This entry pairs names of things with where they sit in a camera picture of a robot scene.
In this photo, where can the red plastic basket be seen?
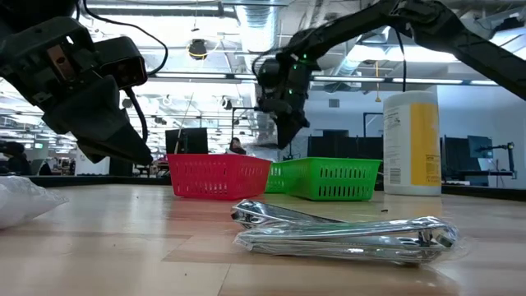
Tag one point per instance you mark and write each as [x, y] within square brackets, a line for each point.
[213, 177]

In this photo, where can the bagged silver nail clipper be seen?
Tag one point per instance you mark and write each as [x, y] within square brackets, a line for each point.
[349, 240]
[267, 214]

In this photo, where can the green plastic basket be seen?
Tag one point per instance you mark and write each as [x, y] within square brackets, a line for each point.
[276, 178]
[328, 181]

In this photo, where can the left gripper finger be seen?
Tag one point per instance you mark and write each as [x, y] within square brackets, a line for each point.
[119, 146]

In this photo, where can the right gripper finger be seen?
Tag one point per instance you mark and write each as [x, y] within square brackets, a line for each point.
[289, 131]

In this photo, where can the clear bag of cotton balls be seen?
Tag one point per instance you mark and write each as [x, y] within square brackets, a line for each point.
[20, 201]

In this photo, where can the person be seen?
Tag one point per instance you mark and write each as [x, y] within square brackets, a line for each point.
[237, 146]
[14, 158]

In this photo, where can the white yellow wipes canister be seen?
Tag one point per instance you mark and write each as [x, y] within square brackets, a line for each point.
[423, 144]

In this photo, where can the black desk partition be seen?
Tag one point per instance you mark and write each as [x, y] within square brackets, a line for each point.
[345, 148]

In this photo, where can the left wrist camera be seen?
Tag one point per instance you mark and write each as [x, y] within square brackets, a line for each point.
[123, 63]

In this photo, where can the white pillar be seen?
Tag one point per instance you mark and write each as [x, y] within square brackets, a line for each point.
[88, 166]

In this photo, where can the black computer monitor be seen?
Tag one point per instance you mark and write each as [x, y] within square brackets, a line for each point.
[187, 141]

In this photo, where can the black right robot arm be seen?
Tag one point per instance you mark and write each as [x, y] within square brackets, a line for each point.
[452, 33]

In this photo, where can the grey wall vent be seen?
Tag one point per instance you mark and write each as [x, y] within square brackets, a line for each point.
[334, 103]

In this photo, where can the monitor on black arm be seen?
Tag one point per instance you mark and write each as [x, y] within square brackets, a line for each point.
[481, 146]

